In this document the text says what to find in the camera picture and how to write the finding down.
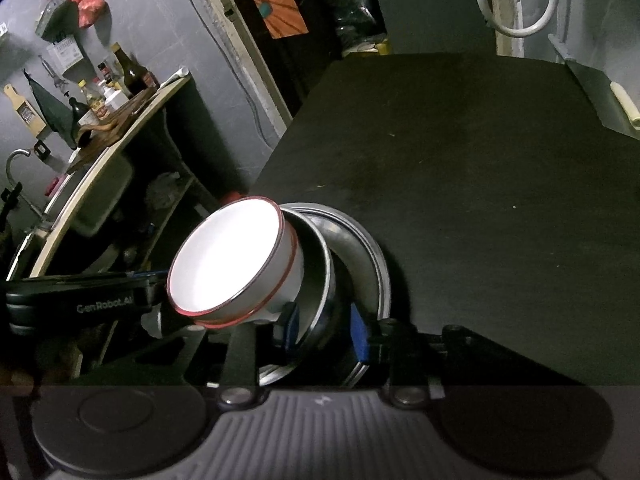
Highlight dark hanging cloth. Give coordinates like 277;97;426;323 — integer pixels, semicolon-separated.
24;71;77;150

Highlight dark wine bottle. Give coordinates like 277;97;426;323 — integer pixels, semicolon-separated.
109;42;147;100

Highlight kitchen sink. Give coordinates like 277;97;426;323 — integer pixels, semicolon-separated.
72;154;135;237

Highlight black plastic bags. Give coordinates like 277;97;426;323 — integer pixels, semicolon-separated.
329;0;389;57

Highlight large steel plate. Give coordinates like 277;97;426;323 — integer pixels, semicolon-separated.
260;202;390;387

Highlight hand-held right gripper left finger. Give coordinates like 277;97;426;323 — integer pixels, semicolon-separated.
132;301;302;409

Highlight dark wooden door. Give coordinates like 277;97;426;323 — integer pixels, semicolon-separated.
200;0;353;128

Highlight wall rack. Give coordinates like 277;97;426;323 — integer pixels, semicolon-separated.
34;0;77;42

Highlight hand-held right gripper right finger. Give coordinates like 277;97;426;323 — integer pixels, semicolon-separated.
349;301;501;409

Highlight wall paper sheet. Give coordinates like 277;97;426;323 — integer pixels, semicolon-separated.
47;37;82;72

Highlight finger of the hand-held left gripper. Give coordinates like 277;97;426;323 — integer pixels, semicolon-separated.
119;268;172;284

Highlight yellow-capped bottle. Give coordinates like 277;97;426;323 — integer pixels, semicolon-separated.
77;78;104;117

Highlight grey wall cable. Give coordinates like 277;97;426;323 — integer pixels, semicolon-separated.
169;0;274;142

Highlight red plastic bag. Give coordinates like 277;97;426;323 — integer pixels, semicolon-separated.
74;0;109;29

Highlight wooden grater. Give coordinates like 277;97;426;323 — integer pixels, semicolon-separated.
3;83;44;137

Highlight steel bowl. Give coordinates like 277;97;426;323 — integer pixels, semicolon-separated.
260;207;337;376

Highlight door poster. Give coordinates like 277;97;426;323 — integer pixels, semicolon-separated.
232;0;309;40

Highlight cream cylindrical piece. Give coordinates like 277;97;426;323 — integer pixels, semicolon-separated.
609;82;640;129

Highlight wooden cutting board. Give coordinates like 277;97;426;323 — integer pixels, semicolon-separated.
64;85;162;177

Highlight small dark bottle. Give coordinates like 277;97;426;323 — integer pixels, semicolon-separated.
67;97;94;127

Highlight wooden kitchen counter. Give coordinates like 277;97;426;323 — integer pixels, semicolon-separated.
29;76;195;282

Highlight grey cabinet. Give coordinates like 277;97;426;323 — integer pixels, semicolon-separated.
369;0;497;57

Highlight metal faucet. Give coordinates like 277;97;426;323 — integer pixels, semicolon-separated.
5;148;52;222

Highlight steel cleaver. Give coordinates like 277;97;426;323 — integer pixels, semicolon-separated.
547;33;640;142

